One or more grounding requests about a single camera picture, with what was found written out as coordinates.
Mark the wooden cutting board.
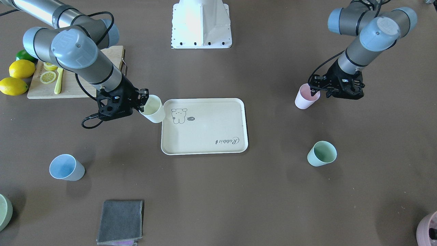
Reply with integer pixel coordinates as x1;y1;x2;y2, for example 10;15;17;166
27;46;125;99

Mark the pink cup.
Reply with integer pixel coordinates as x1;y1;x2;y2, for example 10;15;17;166
295;83;321;110

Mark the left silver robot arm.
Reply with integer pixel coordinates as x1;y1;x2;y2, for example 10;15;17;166
308;0;417;100

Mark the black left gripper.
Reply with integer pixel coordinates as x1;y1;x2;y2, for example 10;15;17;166
308;61;365;100

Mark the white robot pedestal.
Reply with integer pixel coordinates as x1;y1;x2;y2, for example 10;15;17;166
171;0;232;49

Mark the yellow lemon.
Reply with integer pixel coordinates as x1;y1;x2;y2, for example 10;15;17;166
0;77;28;96
9;59;36;79

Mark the cream rectangular tray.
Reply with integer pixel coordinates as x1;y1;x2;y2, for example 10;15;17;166
161;98;249;155

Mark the mint green cup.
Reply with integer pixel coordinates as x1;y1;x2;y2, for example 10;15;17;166
307;141;337;167

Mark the lemon half slice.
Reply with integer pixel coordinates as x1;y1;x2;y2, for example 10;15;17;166
39;71;57;84
43;62;58;71

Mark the green lime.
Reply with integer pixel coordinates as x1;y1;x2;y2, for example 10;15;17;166
15;50;37;62

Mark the green bowl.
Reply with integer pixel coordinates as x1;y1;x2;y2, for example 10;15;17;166
0;194;13;231

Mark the blue cup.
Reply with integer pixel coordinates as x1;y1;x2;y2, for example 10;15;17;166
49;154;85;181

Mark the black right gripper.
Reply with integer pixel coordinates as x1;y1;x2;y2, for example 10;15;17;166
97;77;149;121

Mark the grey folded cloth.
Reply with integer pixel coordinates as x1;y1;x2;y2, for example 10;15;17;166
96;200;143;246

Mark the yellow plastic knife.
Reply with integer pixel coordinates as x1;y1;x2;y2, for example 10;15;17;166
54;67;64;94

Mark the cream white cup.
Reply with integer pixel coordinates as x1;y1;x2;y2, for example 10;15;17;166
139;95;165;123

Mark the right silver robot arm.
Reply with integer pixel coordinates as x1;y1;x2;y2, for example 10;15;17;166
1;0;149;121

